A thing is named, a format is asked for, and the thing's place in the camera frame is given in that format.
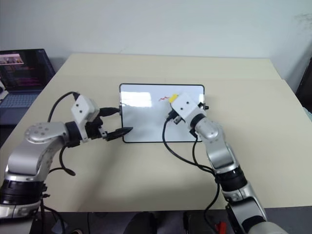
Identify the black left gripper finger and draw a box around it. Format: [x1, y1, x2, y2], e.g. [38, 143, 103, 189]
[106, 126, 134, 141]
[98, 107, 121, 117]

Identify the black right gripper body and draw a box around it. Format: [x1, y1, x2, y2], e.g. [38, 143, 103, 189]
[166, 110, 184, 125]

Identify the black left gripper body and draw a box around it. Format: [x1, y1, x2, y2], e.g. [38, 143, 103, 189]
[85, 115, 108, 141]

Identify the small black-framed whiteboard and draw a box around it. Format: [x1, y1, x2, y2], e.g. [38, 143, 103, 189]
[118, 83, 206, 144]

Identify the open blue laptop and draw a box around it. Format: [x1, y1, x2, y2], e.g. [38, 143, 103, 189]
[0, 48, 57, 109]

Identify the black chair back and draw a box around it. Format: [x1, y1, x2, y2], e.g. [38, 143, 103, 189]
[295, 55, 312, 109]

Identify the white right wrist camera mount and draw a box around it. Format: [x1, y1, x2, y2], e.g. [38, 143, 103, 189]
[171, 92, 205, 122]

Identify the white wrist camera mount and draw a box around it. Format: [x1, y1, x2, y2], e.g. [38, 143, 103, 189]
[171, 92, 205, 122]
[70, 94, 100, 143]

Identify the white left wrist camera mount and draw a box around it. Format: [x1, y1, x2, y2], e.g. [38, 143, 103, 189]
[70, 94, 100, 143]

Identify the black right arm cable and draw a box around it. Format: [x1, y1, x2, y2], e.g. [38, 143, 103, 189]
[162, 114, 222, 234]

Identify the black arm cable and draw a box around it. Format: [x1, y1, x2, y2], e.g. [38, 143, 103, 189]
[40, 91, 81, 176]
[162, 114, 222, 234]

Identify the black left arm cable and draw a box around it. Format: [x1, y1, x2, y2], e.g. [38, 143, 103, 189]
[40, 91, 81, 176]

